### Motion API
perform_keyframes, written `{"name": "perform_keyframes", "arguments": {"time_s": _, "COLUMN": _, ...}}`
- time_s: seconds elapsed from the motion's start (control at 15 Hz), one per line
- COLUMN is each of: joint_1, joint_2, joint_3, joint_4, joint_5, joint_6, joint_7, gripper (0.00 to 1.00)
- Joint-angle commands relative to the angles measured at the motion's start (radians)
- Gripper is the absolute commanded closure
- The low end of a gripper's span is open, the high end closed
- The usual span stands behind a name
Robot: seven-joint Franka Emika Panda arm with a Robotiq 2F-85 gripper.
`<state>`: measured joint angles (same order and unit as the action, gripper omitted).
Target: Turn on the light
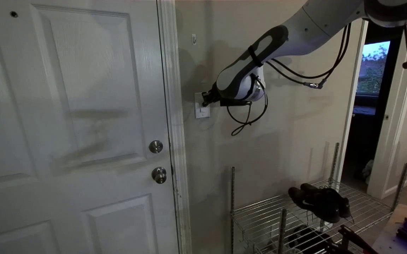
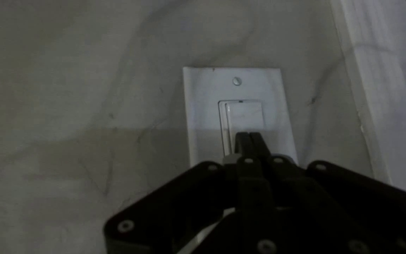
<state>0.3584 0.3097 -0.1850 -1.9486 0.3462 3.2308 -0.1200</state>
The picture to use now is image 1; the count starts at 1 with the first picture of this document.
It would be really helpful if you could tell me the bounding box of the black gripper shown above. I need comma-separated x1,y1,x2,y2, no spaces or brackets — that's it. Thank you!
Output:
201,86,229,109

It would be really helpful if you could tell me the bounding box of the white wall light switch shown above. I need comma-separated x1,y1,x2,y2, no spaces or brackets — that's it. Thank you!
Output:
193,90,213,120

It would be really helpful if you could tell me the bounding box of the silver deadbolt lock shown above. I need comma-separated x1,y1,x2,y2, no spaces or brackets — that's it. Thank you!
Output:
147,138,164,155

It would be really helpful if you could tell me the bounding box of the silver round door knob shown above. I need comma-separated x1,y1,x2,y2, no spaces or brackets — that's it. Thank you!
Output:
150,165,168,186

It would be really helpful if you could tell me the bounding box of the white panel door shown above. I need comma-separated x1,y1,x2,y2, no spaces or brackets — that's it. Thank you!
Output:
0,0,181,254

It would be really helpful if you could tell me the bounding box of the black shoe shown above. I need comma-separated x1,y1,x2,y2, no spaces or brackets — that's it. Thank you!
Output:
299,182,355,223
287,185,342,224

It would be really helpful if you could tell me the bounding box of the bright window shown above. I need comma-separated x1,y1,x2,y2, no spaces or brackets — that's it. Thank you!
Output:
353,39,393,117

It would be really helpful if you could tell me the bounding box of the white door frame trim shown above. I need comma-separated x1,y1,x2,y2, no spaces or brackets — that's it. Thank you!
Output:
154,0,193,254

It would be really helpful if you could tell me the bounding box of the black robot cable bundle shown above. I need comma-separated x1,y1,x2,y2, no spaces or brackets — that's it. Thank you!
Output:
225,20,353,138

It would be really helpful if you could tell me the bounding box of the metal wire shelf rack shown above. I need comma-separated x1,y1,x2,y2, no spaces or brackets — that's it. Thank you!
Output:
227,140,407,254

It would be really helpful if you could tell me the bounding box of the white interior doorway frame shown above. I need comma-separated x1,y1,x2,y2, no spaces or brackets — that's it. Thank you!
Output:
366,18,407,200

